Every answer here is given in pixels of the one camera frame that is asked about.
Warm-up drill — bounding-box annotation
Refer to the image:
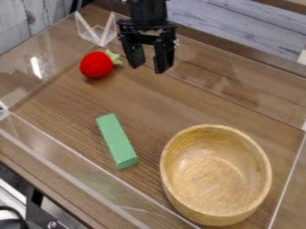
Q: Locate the black cable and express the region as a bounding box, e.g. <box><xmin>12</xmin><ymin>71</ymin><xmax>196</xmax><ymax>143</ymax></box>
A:
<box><xmin>0</xmin><ymin>205</ymin><xmax>31</xmax><ymax>229</ymax></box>

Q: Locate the red plush strawberry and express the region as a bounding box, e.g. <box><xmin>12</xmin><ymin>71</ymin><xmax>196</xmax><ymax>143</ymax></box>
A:
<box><xmin>79</xmin><ymin>49</ymin><xmax>123</xmax><ymax>79</ymax></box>

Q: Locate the round wooden bowl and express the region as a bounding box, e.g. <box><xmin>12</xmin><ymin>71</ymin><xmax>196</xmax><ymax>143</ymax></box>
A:
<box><xmin>160</xmin><ymin>124</ymin><xmax>273</xmax><ymax>226</ymax></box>

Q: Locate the clear acrylic enclosure wall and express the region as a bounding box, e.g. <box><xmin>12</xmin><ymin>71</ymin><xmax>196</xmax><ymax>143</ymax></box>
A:
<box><xmin>0</xmin><ymin>104</ymin><xmax>199</xmax><ymax>229</ymax></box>

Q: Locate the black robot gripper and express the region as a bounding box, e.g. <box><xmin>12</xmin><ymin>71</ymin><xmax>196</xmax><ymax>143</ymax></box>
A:
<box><xmin>118</xmin><ymin>0</ymin><xmax>176</xmax><ymax>74</ymax></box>

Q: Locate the black table leg bracket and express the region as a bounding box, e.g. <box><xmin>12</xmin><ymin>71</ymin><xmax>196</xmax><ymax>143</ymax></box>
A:
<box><xmin>25</xmin><ymin>189</ymin><xmax>68</xmax><ymax>229</ymax></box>

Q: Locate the green rectangular block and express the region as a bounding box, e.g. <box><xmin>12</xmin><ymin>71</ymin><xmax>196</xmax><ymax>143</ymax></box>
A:
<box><xmin>96</xmin><ymin>114</ymin><xmax>139</xmax><ymax>170</ymax></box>

